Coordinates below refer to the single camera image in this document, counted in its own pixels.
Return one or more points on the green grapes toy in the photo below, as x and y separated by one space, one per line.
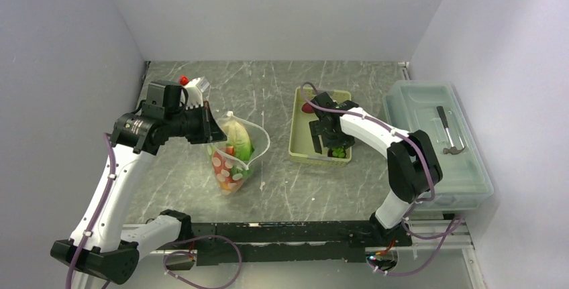
338 152

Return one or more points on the green perforated plastic basket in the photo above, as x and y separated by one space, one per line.
301 143

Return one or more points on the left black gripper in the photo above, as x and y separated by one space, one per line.
209 129

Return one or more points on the orange peach toy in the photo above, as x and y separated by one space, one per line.
230 186

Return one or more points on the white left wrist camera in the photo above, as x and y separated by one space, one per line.
192 91

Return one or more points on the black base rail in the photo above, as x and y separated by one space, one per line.
348 241

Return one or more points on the clear plastic storage box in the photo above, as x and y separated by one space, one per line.
411 105

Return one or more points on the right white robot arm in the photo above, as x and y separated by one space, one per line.
412 164

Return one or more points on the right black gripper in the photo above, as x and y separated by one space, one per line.
343 140

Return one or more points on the clear polka dot zip bag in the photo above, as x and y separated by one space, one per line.
235 160

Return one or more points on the dark red sweet potato toy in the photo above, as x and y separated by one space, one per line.
307 108

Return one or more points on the black handled hammer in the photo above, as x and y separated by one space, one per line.
452 149

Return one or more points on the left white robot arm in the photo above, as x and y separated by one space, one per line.
99 246

